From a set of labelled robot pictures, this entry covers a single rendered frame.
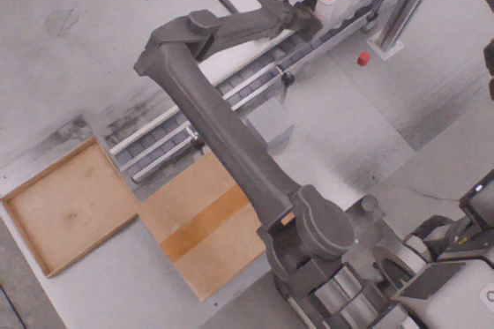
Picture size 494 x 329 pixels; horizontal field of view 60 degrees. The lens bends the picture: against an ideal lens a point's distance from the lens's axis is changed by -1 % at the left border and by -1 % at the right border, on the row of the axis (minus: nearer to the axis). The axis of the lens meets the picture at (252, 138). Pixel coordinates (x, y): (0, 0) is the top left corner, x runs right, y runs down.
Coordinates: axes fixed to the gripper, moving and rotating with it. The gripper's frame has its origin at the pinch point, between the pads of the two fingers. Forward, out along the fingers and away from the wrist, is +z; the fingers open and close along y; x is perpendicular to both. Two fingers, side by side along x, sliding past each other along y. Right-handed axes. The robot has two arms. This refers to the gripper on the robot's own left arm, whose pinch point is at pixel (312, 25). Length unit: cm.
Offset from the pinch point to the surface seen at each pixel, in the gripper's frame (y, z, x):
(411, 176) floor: -59, 92, 31
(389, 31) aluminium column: -14.8, 12.7, -12.9
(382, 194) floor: -56, 82, 45
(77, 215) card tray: -1, -44, 74
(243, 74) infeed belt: 2.2, -10.1, 22.5
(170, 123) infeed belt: 3, -26, 43
